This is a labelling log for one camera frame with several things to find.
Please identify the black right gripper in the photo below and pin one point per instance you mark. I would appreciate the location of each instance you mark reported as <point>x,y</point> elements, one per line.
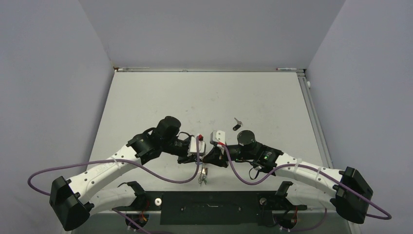
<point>216,156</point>

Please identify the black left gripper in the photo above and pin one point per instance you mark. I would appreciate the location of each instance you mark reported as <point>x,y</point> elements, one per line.
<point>185,158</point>

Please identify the key with black tag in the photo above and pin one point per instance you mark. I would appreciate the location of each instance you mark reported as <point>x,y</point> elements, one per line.
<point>238,125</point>

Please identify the large steel carabiner keyring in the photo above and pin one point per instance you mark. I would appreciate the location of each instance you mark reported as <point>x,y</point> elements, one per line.
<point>203,173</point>

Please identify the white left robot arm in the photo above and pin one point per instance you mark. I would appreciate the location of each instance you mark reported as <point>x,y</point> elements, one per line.
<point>77,198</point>

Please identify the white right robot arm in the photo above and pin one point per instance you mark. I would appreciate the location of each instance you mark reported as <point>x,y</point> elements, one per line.
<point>345,191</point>

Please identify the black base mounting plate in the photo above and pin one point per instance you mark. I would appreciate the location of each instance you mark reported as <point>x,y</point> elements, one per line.
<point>213,208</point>

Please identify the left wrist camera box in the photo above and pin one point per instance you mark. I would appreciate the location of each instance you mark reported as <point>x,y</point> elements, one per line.
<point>197,146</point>

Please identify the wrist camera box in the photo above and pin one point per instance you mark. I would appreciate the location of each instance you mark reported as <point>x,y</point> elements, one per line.
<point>217,138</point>
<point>197,146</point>

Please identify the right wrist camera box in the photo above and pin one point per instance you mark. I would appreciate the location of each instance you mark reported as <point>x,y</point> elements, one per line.
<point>217,138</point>

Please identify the aluminium right side rail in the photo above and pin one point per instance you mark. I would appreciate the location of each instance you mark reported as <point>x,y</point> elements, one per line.
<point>316,125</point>

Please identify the aluminium rail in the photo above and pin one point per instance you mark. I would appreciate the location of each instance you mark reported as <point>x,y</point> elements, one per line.
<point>316,125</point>
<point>148,69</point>

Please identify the aluminium back rail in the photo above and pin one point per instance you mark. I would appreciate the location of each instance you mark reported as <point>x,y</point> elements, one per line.
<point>148,69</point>

